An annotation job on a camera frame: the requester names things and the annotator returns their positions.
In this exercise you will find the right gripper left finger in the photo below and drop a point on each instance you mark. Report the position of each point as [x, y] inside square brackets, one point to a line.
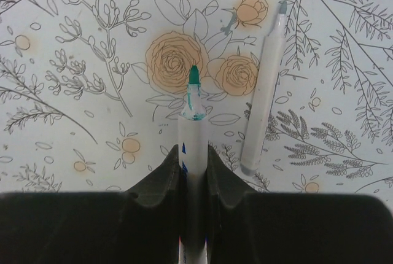
[138, 225]

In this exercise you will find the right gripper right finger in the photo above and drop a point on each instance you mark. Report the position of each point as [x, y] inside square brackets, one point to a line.
[246, 226]

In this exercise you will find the teal capped white pen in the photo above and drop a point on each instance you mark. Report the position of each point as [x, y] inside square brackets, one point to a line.
[193, 160]

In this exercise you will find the floral tablecloth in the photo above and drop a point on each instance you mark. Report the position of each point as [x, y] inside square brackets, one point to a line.
[91, 91]

